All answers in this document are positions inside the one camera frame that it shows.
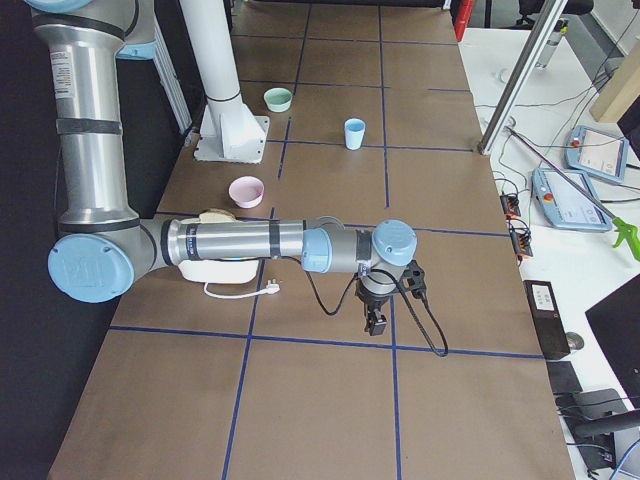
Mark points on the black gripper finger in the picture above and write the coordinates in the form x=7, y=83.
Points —
x=378, y=324

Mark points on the light blue cup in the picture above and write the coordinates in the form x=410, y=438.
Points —
x=354, y=131

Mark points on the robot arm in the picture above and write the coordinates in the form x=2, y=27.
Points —
x=104, y=247

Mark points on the pink bowl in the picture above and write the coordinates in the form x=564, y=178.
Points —
x=246, y=192

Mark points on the near teach pendant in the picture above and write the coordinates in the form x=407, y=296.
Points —
x=563, y=206

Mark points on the far teach pendant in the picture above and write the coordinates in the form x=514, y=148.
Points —
x=599, y=154

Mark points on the green bowl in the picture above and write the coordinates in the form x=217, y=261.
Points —
x=278, y=99

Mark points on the orange black connector strip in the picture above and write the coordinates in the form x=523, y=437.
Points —
x=518, y=229

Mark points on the white support column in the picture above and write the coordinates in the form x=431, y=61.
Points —
x=209, y=34

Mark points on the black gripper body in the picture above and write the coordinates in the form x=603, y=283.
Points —
x=372, y=302

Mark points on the green handled grabber tool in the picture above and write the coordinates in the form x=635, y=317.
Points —
x=626, y=232

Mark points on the teach pendant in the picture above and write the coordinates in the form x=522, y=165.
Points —
x=563, y=206
x=599, y=154

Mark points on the black box with label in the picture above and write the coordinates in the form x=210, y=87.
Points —
x=546, y=318

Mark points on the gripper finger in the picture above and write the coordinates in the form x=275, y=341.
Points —
x=367, y=320

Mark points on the aluminium profile post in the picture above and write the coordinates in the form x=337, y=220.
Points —
x=550, y=13

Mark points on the white appliance with cord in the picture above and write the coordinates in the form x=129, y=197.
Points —
x=217, y=271

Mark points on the white power plug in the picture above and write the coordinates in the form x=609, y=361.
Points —
x=272, y=287

